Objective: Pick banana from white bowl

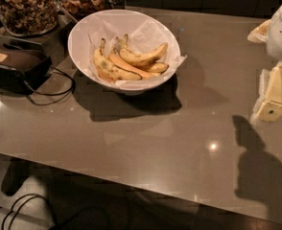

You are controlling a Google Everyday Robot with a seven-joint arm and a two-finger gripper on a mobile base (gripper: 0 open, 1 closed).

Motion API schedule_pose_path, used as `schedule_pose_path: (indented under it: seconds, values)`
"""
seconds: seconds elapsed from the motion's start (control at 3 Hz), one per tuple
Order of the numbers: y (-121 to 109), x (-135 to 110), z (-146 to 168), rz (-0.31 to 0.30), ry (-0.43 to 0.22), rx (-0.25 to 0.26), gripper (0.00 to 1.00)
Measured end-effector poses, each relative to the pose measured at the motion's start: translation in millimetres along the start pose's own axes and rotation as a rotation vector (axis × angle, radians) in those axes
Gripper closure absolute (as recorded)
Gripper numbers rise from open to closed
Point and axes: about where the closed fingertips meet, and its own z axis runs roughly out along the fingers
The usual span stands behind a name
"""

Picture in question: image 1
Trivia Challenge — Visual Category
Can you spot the black cable on table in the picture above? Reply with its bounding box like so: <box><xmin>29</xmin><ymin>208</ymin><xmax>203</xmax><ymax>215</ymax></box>
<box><xmin>22</xmin><ymin>65</ymin><xmax>77</xmax><ymax>107</ymax></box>

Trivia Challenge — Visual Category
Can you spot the black cable on floor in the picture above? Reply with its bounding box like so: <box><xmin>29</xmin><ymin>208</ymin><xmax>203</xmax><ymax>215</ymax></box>
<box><xmin>0</xmin><ymin>185</ymin><xmax>111</xmax><ymax>230</ymax></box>

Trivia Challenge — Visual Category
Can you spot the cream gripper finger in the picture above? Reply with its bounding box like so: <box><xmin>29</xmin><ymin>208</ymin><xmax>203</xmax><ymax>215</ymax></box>
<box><xmin>250</xmin><ymin>61</ymin><xmax>282</xmax><ymax>124</ymax></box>
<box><xmin>247</xmin><ymin>19</ymin><xmax>271</xmax><ymax>43</ymax></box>

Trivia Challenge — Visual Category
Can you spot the metal stand under jars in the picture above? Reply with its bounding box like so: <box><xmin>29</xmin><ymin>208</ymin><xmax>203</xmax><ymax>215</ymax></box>
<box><xmin>0</xmin><ymin>15</ymin><xmax>74</xmax><ymax>66</ymax></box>

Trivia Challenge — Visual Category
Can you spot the white bowl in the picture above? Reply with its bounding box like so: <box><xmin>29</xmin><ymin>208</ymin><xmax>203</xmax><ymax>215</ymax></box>
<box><xmin>67</xmin><ymin>9</ymin><xmax>182</xmax><ymax>96</ymax></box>

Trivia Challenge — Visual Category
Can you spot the orange-toned middle banana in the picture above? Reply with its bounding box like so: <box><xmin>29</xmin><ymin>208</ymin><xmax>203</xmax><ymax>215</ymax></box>
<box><xmin>107</xmin><ymin>49</ymin><xmax>158</xmax><ymax>79</ymax></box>

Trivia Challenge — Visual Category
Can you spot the left spotted yellow banana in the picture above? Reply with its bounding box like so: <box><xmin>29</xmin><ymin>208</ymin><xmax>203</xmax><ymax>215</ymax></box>
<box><xmin>92</xmin><ymin>38</ymin><xmax>142</xmax><ymax>81</ymax></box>

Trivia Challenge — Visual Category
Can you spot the glass jar of dried fruit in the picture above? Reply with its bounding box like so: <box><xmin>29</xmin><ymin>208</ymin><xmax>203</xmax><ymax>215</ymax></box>
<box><xmin>57</xmin><ymin>0</ymin><xmax>106</xmax><ymax>17</ymax></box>

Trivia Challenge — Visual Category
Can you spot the glass jar of nuts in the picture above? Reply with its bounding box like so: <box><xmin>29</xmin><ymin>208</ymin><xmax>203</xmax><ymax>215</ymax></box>
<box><xmin>0</xmin><ymin>0</ymin><xmax>59</xmax><ymax>37</ymax></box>

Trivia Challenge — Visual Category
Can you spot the small right yellow banana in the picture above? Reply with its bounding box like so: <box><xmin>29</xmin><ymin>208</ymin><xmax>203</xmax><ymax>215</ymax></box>
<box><xmin>142</xmin><ymin>62</ymin><xmax>169</xmax><ymax>74</ymax></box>

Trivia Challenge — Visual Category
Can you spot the white paper liner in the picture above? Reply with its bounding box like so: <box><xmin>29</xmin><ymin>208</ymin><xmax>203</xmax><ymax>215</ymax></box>
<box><xmin>86</xmin><ymin>14</ymin><xmax>188</xmax><ymax>91</ymax></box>

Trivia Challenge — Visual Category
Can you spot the black device with label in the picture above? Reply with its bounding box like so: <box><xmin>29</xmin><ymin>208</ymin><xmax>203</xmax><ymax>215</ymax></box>
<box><xmin>0</xmin><ymin>47</ymin><xmax>52</xmax><ymax>94</ymax></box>

